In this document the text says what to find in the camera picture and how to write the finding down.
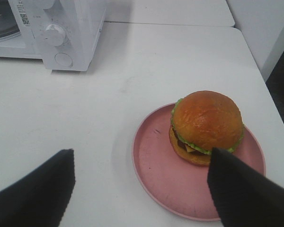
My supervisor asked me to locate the white warning label sticker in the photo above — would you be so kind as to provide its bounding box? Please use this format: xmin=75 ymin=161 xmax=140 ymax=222
xmin=16 ymin=0 xmax=30 ymax=26

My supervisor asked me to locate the white microwave knob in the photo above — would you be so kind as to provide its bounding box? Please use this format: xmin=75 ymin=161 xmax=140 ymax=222
xmin=40 ymin=0 xmax=57 ymax=9
xmin=43 ymin=24 xmax=66 ymax=46

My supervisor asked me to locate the white microwave oven body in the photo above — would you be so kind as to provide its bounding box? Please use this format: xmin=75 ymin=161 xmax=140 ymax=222
xmin=0 ymin=0 xmax=107 ymax=71

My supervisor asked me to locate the white round door button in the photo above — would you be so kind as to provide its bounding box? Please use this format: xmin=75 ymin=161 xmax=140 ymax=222
xmin=55 ymin=53 xmax=73 ymax=67

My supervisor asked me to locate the pink round plate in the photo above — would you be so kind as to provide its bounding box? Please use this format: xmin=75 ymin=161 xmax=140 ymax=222
xmin=132 ymin=102 xmax=266 ymax=222

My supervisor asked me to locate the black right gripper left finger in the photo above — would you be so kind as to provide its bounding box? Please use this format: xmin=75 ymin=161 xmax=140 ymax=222
xmin=0 ymin=149 xmax=75 ymax=227

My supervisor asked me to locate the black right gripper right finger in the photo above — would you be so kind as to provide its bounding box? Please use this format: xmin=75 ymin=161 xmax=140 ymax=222
xmin=207 ymin=148 xmax=284 ymax=227

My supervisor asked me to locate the glass microwave turntable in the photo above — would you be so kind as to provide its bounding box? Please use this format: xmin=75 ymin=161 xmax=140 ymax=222
xmin=0 ymin=0 xmax=19 ymax=38

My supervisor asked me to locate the toy hamburger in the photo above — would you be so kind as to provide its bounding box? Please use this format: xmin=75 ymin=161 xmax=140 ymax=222
xmin=169 ymin=90 xmax=245 ymax=166

